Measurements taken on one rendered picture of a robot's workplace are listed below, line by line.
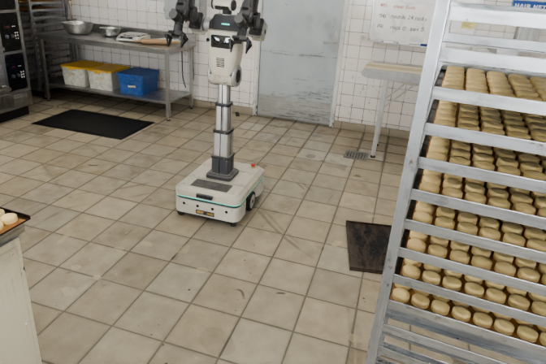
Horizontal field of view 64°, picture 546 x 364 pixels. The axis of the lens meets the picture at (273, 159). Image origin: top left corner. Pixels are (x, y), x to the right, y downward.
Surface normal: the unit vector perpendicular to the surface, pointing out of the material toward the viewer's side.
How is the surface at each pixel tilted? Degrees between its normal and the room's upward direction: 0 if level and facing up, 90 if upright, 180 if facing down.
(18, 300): 90
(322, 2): 90
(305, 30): 90
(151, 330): 0
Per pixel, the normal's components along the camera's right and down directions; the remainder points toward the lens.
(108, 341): 0.07, -0.92
